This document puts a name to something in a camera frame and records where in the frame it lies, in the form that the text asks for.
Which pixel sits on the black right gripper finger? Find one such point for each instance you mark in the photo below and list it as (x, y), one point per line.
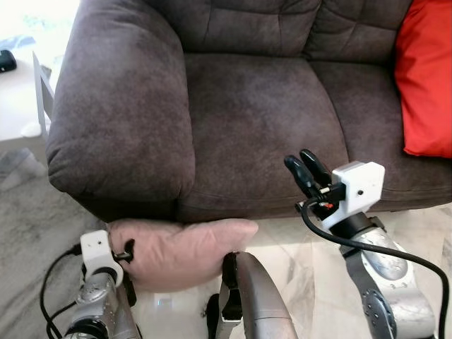
(301, 176)
(316, 168)

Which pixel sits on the pink velvet pillow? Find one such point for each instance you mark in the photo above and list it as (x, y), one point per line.
(176, 254)

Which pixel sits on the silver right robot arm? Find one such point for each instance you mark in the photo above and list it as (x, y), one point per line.
(385, 272)

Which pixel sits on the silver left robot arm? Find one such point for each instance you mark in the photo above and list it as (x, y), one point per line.
(102, 304)

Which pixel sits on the dark brown fabric sofa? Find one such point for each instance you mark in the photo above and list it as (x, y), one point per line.
(247, 106)

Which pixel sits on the grey shaggy rug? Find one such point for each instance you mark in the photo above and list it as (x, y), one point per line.
(32, 226)

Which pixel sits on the red cushion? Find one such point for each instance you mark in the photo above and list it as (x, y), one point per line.
(424, 85)

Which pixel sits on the small black object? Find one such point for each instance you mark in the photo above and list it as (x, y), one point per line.
(6, 61)

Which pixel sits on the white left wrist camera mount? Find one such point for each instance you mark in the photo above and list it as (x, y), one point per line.
(95, 247)

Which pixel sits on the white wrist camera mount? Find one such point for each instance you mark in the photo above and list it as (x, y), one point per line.
(360, 183)
(95, 247)

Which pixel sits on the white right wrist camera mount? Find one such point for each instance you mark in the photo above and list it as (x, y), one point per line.
(360, 183)

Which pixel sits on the grey metal frame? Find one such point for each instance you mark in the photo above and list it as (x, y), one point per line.
(42, 92)

